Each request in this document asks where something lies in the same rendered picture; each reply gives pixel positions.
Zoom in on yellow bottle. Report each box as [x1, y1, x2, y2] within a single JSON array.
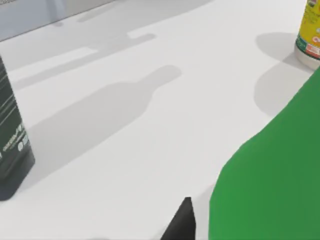
[[293, 0, 320, 71]]

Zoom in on black box with white print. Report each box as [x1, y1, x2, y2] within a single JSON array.
[[0, 55, 36, 202]]

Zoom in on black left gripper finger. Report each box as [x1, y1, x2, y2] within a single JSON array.
[[159, 196, 196, 240]]

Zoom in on green bottle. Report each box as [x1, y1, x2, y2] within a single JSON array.
[[207, 66, 320, 240]]

